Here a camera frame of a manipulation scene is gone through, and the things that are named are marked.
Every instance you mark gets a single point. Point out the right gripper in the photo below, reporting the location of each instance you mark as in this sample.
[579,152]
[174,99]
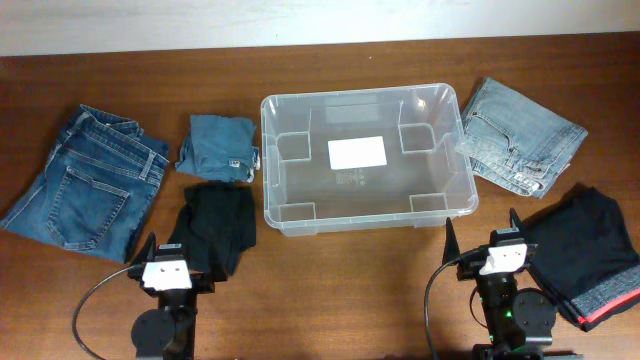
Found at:
[468,266]

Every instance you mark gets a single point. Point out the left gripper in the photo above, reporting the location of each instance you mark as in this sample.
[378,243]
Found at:
[203,284]

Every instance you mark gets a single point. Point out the black garment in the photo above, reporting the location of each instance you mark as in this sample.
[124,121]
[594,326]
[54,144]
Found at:
[217,223]

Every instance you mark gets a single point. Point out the light blue jeans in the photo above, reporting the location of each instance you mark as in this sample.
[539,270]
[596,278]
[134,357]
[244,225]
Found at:
[516,143]

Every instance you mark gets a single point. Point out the black shorts with red waistband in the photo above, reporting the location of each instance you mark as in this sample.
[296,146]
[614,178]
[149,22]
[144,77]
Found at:
[584,259]

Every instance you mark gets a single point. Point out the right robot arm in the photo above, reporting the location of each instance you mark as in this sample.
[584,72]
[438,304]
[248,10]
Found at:
[519,321]

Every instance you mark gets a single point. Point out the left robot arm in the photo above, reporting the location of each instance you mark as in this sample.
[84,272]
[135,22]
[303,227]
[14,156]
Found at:
[167,331]

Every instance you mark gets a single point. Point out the dark blue folded jeans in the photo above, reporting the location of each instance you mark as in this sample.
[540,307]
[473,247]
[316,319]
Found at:
[96,189]

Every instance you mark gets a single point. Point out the small blue folded garment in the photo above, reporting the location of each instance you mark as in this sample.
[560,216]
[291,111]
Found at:
[220,148]

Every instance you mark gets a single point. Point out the white label in bin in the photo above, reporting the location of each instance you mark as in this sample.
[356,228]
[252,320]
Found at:
[357,153]

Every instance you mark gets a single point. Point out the clear plastic storage bin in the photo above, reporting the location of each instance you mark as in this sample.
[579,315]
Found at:
[427,179]

